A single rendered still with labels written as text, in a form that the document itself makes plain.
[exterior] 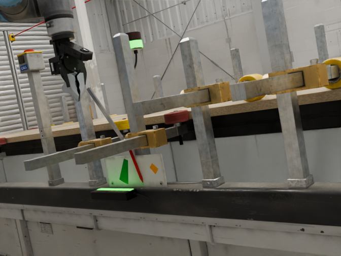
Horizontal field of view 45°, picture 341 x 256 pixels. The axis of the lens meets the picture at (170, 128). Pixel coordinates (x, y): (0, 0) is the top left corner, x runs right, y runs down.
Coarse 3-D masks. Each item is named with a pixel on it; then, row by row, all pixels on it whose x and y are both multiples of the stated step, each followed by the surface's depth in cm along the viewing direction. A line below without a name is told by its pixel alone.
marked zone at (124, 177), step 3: (126, 159) 130; (123, 162) 131; (126, 162) 130; (123, 165) 131; (126, 165) 130; (123, 168) 132; (126, 168) 131; (123, 171) 132; (126, 171) 131; (120, 174) 133; (123, 174) 132; (126, 174) 131; (120, 177) 133; (123, 177) 132; (126, 177) 131; (123, 180) 133; (126, 180) 132
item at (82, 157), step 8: (168, 128) 132; (176, 128) 133; (184, 128) 136; (144, 136) 122; (168, 136) 130; (112, 144) 112; (120, 144) 115; (128, 144) 117; (136, 144) 119; (144, 144) 122; (80, 152) 105; (88, 152) 106; (96, 152) 108; (104, 152) 110; (112, 152) 112; (120, 152) 114; (80, 160) 105; (88, 160) 106; (96, 160) 108
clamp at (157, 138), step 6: (138, 132) 125; (144, 132) 123; (150, 132) 121; (156, 132) 121; (162, 132) 123; (150, 138) 121; (156, 138) 121; (162, 138) 123; (150, 144) 122; (156, 144) 120; (162, 144) 122
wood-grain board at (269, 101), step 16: (272, 96) 133; (304, 96) 111; (320, 96) 108; (336, 96) 105; (160, 112) 174; (224, 112) 128; (240, 112) 125; (64, 128) 202; (96, 128) 170; (112, 128) 163
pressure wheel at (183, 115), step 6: (168, 114) 133; (174, 114) 132; (180, 114) 132; (186, 114) 134; (168, 120) 133; (174, 120) 132; (180, 120) 132; (186, 120) 133; (180, 138) 136; (180, 144) 136
